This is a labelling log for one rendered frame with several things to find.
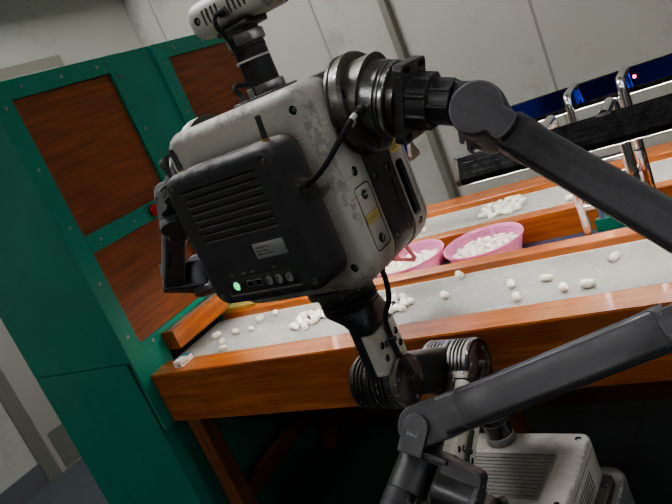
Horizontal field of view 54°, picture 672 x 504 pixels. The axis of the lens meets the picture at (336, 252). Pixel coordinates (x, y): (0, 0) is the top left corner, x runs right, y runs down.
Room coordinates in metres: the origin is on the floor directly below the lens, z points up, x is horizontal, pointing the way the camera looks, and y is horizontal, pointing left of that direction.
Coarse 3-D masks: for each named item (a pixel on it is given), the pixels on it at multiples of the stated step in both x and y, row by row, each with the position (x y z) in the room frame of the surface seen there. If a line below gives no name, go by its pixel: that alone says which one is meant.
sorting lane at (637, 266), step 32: (576, 256) 1.68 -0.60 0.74; (640, 256) 1.53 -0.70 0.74; (416, 288) 1.95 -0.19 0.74; (448, 288) 1.84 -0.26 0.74; (480, 288) 1.74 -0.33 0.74; (512, 288) 1.65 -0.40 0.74; (544, 288) 1.57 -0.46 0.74; (576, 288) 1.50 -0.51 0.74; (608, 288) 1.43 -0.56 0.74; (224, 320) 2.45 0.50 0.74; (288, 320) 2.15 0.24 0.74; (320, 320) 2.02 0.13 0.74; (416, 320) 1.71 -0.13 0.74; (192, 352) 2.24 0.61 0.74
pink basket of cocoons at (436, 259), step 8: (424, 240) 2.29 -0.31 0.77; (432, 240) 2.26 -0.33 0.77; (416, 248) 2.31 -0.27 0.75; (424, 248) 2.29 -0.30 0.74; (432, 248) 2.26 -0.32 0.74; (440, 248) 2.21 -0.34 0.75; (400, 256) 2.32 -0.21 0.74; (432, 256) 2.09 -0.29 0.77; (440, 256) 2.12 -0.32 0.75; (424, 264) 2.08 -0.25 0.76; (432, 264) 2.09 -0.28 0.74; (440, 264) 2.13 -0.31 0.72; (400, 272) 2.08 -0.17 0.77
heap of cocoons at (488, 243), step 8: (512, 232) 2.08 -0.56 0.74; (480, 240) 2.13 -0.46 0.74; (488, 240) 2.10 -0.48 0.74; (496, 240) 2.08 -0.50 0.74; (504, 240) 2.03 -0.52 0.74; (464, 248) 2.11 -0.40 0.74; (472, 248) 2.08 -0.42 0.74; (480, 248) 2.05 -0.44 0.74; (488, 248) 2.05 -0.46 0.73; (456, 256) 2.08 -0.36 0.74; (464, 256) 2.06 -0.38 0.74
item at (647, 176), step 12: (624, 72) 1.91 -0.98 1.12; (576, 84) 2.06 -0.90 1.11; (624, 84) 1.86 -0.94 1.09; (564, 96) 1.95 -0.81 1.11; (624, 96) 1.85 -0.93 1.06; (576, 120) 1.94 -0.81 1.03; (636, 144) 1.85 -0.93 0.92; (636, 156) 1.86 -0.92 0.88; (648, 168) 1.85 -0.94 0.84; (648, 180) 1.85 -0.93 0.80; (600, 216) 1.94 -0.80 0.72; (600, 228) 1.94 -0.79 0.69; (612, 228) 1.92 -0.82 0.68
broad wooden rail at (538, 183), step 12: (660, 144) 2.26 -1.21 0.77; (648, 156) 2.19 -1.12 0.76; (660, 156) 2.16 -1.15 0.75; (624, 168) 2.23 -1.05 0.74; (528, 180) 2.51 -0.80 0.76; (540, 180) 2.44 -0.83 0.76; (480, 192) 2.63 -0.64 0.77; (492, 192) 2.56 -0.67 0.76; (504, 192) 2.49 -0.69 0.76; (516, 192) 2.45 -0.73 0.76; (528, 192) 2.42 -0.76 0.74; (432, 204) 2.76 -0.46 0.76; (444, 204) 2.68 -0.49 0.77; (456, 204) 2.60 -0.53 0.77; (468, 204) 2.56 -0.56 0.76; (480, 204) 2.53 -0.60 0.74; (432, 216) 2.65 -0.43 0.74
